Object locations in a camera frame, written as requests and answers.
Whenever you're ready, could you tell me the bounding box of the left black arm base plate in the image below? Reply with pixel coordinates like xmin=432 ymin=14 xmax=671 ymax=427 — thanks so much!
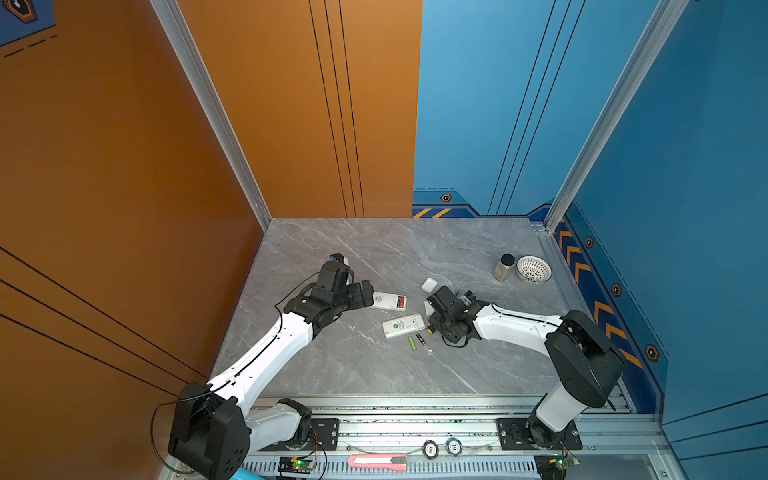
xmin=263 ymin=418 xmax=339 ymax=452

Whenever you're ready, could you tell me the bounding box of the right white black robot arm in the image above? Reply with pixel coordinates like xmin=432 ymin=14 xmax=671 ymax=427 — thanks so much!
xmin=427 ymin=286 xmax=626 ymax=450

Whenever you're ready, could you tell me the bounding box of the pink utility knife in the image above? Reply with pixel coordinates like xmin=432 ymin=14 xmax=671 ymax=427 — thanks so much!
xmin=347 ymin=454 xmax=407 ymax=472

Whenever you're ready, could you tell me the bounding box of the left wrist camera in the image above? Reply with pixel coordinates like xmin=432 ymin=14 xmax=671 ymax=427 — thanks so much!
xmin=330 ymin=253 xmax=349 ymax=265

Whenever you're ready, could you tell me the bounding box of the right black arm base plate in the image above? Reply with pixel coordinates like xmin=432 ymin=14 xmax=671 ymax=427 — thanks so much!
xmin=496 ymin=418 xmax=583 ymax=451

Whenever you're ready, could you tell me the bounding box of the white mesh basket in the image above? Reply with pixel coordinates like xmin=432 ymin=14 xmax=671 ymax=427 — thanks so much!
xmin=516 ymin=255 xmax=552 ymax=284

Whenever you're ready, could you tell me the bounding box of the glass jar black lid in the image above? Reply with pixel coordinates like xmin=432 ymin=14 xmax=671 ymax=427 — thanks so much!
xmin=493 ymin=253 xmax=516 ymax=282

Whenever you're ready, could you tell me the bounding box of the green circuit board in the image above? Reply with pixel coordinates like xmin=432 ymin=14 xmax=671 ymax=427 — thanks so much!
xmin=277 ymin=457 xmax=318 ymax=477

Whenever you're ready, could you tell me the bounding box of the blue round badge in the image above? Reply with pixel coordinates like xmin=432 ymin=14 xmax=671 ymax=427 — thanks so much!
xmin=445 ymin=437 xmax=463 ymax=457

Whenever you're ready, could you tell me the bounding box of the white remote control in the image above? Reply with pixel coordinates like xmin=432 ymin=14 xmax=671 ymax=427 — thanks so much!
xmin=372 ymin=292 xmax=407 ymax=311
xmin=382 ymin=314 xmax=425 ymax=339

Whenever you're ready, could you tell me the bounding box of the black round badge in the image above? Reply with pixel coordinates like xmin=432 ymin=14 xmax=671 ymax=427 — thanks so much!
xmin=422 ymin=440 xmax=440 ymax=461

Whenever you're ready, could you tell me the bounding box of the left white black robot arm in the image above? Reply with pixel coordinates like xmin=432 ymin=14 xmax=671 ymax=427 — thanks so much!
xmin=167 ymin=253 xmax=374 ymax=479

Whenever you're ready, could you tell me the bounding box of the small circuit board right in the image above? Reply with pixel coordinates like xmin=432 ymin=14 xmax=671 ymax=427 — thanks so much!
xmin=549 ymin=456 xmax=581 ymax=471

